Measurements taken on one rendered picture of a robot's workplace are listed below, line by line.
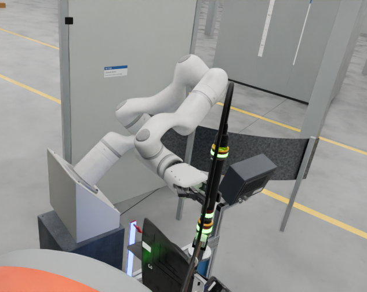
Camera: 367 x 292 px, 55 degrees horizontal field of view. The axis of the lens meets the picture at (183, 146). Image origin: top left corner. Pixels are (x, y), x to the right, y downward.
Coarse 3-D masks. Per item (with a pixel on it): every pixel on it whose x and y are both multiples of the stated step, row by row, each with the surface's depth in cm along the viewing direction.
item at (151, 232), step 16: (144, 224) 97; (144, 240) 92; (160, 240) 98; (144, 256) 88; (160, 256) 94; (176, 256) 100; (144, 272) 85; (160, 272) 91; (176, 272) 97; (192, 272) 103; (160, 288) 89; (176, 288) 95
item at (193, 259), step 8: (232, 88) 81; (224, 104) 77; (224, 112) 77; (224, 120) 78; (216, 144) 80; (216, 152) 81; (216, 160) 82; (208, 184) 85; (208, 192) 86; (208, 200) 87; (200, 224) 90; (200, 232) 91; (192, 256) 90; (192, 264) 88; (184, 280) 84; (184, 288) 82
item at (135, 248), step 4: (132, 244) 125; (136, 244) 126; (140, 244) 127; (176, 244) 137; (128, 248) 123; (132, 248) 124; (136, 248) 124; (140, 248) 125; (176, 248) 132; (132, 252) 122; (136, 252) 122; (140, 252) 123; (180, 252) 129; (136, 256) 120; (140, 256) 121; (184, 256) 127
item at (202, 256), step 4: (196, 236) 99; (204, 236) 100; (196, 240) 98; (204, 240) 98; (192, 244) 100; (204, 244) 98; (188, 248) 107; (192, 248) 107; (204, 248) 99; (208, 248) 108; (188, 252) 106; (192, 252) 106; (200, 252) 102; (208, 252) 106; (200, 256) 103; (204, 256) 105; (208, 256) 105; (200, 260) 104; (204, 260) 104
